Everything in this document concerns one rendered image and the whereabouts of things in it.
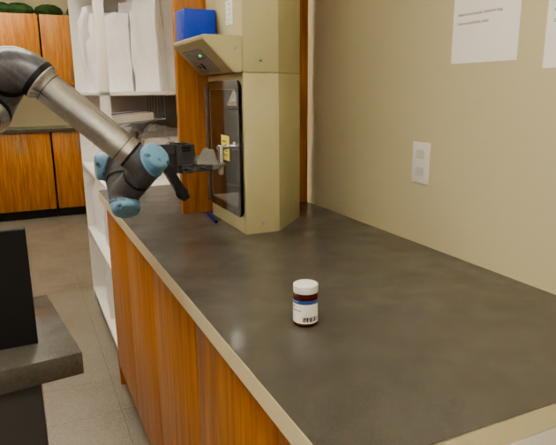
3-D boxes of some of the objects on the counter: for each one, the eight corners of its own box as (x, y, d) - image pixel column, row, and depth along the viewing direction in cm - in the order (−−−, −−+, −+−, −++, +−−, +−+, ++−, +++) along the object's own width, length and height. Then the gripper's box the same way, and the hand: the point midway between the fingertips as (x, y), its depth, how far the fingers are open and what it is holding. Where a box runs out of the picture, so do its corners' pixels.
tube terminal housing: (277, 207, 205) (275, -17, 188) (319, 226, 177) (322, -36, 159) (212, 214, 195) (204, -22, 177) (246, 235, 167) (240, -44, 149)
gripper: (155, 147, 150) (229, 143, 159) (147, 143, 159) (218, 139, 168) (157, 177, 152) (230, 172, 161) (149, 173, 161) (219, 169, 170)
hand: (220, 166), depth 164 cm, fingers closed, pressing on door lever
